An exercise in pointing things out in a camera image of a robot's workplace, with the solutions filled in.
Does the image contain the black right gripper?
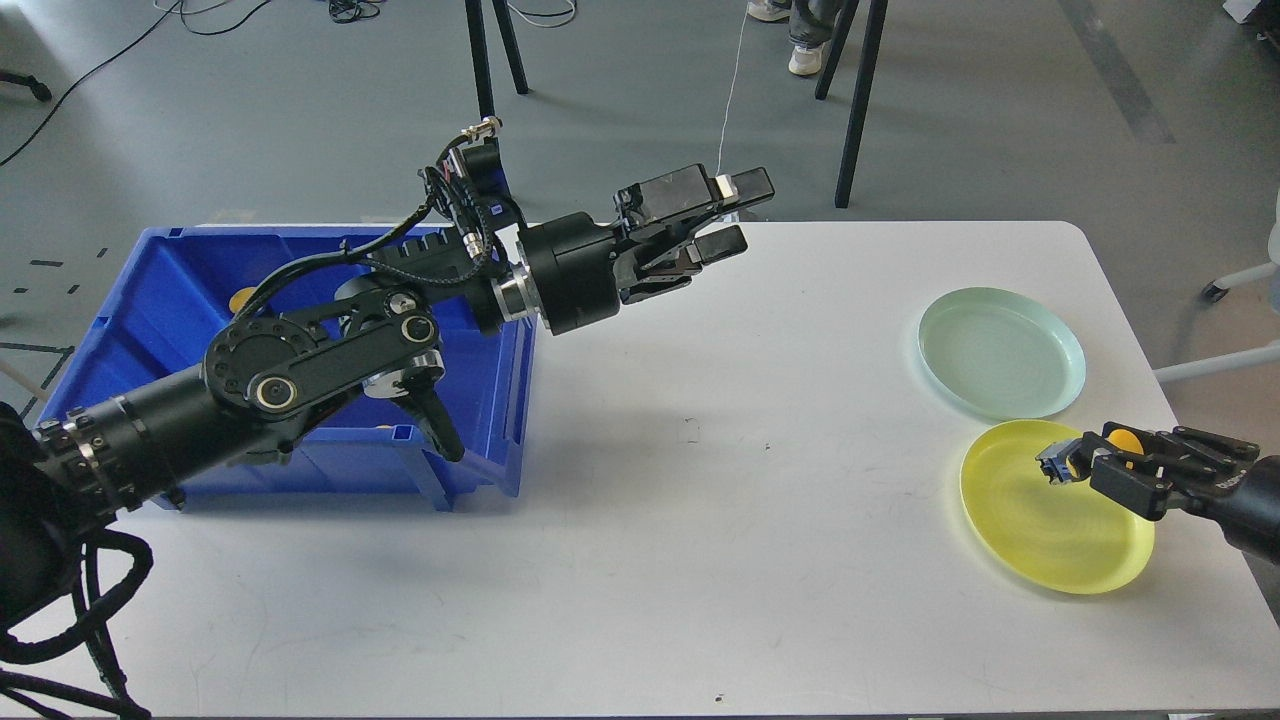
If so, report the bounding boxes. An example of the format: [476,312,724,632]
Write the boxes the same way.
[1068,421,1279,551]

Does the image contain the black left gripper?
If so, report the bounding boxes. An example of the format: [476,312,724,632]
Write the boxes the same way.
[516,164,774,336]

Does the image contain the yellow push button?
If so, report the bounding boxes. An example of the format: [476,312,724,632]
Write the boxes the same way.
[227,286,257,315]
[1036,427,1146,486]

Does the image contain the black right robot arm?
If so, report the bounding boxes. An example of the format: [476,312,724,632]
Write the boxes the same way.
[1036,421,1279,564]

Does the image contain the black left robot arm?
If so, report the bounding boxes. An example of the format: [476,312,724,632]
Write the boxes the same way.
[3,117,774,719]

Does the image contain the yellow plate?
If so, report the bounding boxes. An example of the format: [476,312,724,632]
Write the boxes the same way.
[959,419,1156,594]

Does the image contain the pale green plate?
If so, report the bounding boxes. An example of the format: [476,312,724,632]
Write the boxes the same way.
[915,287,1087,421]

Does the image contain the person's shoes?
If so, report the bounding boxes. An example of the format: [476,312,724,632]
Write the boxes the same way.
[746,1,840,77]

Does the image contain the black tripod left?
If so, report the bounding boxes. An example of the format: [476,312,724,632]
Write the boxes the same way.
[465,0,531,120]

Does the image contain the black tripod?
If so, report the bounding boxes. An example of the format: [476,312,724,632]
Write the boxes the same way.
[814,1,890,209]
[465,0,531,120]

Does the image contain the black tripod right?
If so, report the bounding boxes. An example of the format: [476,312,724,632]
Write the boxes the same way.
[814,1,890,209]

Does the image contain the blue plastic bin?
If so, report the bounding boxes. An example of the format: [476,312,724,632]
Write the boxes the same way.
[42,224,538,511]

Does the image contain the white cable on floor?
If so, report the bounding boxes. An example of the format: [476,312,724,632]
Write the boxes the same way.
[716,10,751,181]

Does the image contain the black cable on floor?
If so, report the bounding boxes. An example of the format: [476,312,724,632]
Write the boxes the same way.
[0,0,271,167]

